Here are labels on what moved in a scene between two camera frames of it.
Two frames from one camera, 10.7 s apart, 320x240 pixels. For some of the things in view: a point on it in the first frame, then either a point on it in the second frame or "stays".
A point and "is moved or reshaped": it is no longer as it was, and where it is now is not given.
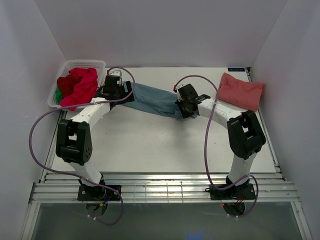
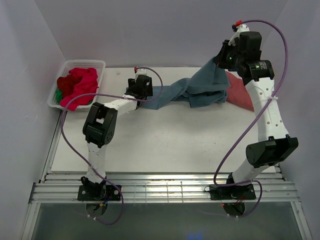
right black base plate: x=242 y=192 stays
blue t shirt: x=156 y=101 is moved or reshaped
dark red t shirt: x=66 y=84 stays
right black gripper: x=184 y=114 -> x=219 y=59
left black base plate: x=99 y=193 stays
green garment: x=58 y=96 stays
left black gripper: x=128 y=96 -> x=132 y=83
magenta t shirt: x=84 y=91 stays
